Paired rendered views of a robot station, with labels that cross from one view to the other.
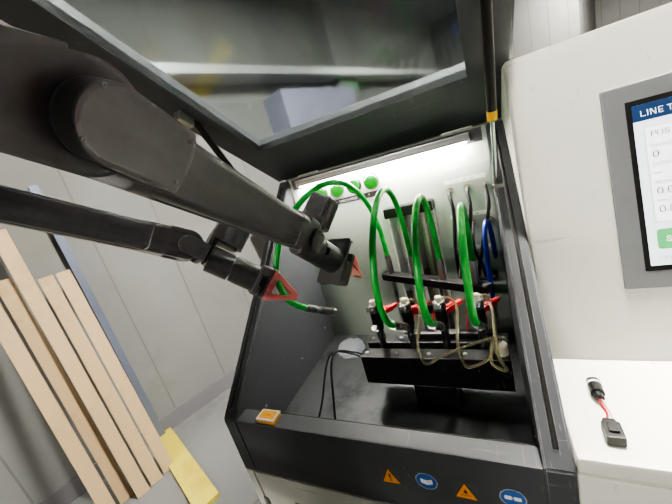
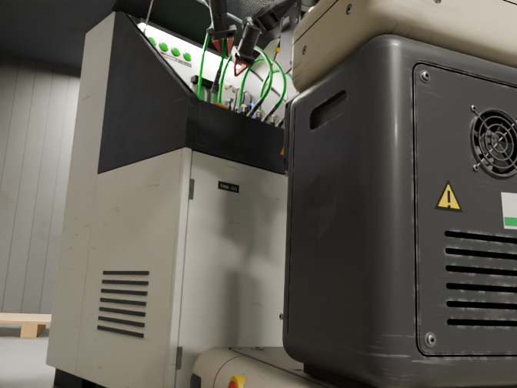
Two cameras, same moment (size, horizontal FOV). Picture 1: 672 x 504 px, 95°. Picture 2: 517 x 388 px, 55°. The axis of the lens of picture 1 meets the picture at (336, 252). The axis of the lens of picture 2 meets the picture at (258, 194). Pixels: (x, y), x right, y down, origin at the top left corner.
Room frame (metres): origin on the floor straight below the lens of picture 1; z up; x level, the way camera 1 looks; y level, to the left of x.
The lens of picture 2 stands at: (-0.03, 1.61, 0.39)
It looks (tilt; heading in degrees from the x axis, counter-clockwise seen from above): 11 degrees up; 290
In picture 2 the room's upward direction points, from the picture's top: 3 degrees clockwise
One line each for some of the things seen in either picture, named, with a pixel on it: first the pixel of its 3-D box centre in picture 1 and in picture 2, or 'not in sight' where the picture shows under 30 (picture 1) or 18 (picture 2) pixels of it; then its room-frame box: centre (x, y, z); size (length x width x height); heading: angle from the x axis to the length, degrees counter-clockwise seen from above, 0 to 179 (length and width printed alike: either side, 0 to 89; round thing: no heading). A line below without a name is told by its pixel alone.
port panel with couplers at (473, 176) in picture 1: (470, 221); (233, 109); (0.84, -0.39, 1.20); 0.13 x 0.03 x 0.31; 62
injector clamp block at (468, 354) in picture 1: (436, 370); not in sight; (0.66, -0.16, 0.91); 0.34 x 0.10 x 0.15; 62
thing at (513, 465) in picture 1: (366, 460); (268, 148); (0.51, 0.06, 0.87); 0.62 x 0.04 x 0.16; 62
